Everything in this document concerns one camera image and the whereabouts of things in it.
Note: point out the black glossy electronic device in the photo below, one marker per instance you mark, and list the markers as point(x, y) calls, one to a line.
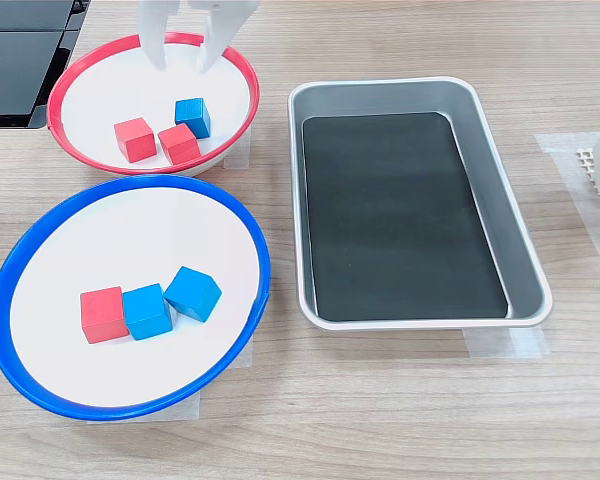
point(10, 70)

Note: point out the red-rimmed white plate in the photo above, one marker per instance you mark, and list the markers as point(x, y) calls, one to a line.
point(100, 90)

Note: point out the black mat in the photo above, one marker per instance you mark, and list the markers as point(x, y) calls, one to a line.
point(395, 215)

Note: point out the steel tray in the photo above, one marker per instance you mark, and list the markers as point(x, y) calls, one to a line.
point(525, 280)

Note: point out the blue-rimmed white plate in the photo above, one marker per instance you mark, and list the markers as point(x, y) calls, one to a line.
point(195, 240)

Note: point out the small blue cube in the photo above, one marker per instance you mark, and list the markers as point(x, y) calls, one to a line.
point(147, 312)
point(192, 116)
point(192, 295)

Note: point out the clear tape strip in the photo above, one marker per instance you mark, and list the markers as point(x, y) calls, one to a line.
point(180, 410)
point(240, 155)
point(245, 357)
point(505, 345)

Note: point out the small red cube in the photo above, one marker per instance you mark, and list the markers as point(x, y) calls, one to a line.
point(135, 141)
point(179, 146)
point(101, 315)

